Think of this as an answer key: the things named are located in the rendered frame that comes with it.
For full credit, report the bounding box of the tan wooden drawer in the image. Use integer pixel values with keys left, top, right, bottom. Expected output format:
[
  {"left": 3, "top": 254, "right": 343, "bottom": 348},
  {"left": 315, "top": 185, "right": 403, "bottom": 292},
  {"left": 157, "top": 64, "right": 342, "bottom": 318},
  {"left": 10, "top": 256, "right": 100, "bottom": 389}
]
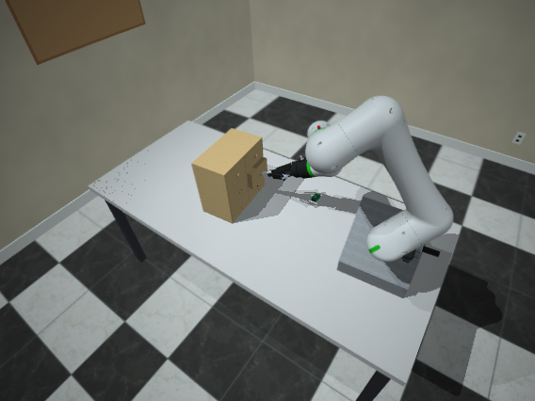
[
  {"left": 249, "top": 177, "right": 265, "bottom": 202},
  {"left": 247, "top": 156, "right": 268, "bottom": 189},
  {"left": 245, "top": 139, "right": 263, "bottom": 171},
  {"left": 231, "top": 190, "right": 249, "bottom": 222},
  {"left": 225, "top": 157, "right": 246, "bottom": 191},
  {"left": 228, "top": 174, "right": 248, "bottom": 207}
]

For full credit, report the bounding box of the brown chest of drawers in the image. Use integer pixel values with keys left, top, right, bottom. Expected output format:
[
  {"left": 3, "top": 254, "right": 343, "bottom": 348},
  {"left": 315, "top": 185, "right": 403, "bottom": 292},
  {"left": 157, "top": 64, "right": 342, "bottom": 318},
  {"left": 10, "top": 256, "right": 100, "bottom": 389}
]
[{"left": 191, "top": 128, "right": 263, "bottom": 224}]

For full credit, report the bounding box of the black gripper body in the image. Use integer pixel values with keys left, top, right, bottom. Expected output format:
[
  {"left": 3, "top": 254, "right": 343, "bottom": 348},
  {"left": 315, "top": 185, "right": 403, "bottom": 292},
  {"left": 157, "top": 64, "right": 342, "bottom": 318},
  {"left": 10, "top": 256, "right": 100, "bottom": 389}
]
[{"left": 284, "top": 161, "right": 300, "bottom": 178}]

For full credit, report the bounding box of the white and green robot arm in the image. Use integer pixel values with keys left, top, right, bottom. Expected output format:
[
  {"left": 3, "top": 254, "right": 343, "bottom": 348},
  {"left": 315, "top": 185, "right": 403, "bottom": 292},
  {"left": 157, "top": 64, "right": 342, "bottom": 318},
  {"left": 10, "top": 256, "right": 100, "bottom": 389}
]
[{"left": 297, "top": 96, "right": 454, "bottom": 263}]

